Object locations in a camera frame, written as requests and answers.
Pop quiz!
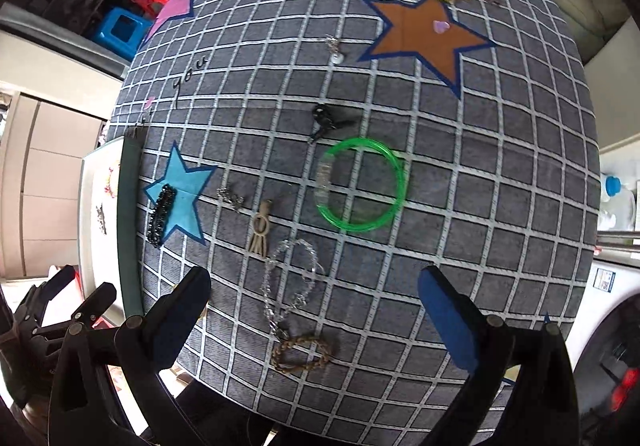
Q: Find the small silver hair clip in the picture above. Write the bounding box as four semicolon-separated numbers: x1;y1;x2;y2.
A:
217;187;244;212

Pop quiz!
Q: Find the silver pendant necklace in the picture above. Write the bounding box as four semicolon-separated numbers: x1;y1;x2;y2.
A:
325;36;346;66

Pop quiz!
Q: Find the brown braided bracelet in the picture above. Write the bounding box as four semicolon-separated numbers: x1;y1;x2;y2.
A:
270;334;334;376

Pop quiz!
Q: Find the grey checked star tablecloth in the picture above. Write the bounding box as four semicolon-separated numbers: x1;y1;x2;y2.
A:
110;0;599;445

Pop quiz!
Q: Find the beige wooden hair clip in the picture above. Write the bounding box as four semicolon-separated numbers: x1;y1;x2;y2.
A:
248;199;272;258

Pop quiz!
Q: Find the green plastic bangle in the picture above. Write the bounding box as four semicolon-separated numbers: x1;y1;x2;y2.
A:
314;137;407;233

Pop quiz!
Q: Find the black beaded hair clip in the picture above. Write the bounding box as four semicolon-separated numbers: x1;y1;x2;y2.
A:
146;184;177;247

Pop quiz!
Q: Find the clear crystal bead chain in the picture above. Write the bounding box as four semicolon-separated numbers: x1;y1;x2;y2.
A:
261;238;326;340

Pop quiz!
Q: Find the silver rhinestone hair clip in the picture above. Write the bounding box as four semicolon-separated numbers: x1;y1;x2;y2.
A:
96;204;107;236

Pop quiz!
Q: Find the blue plastic stool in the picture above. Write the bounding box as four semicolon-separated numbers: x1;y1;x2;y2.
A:
90;7;152;62

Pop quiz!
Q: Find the white jewelry tray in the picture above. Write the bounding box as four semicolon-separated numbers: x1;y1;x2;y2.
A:
78;136;143;325

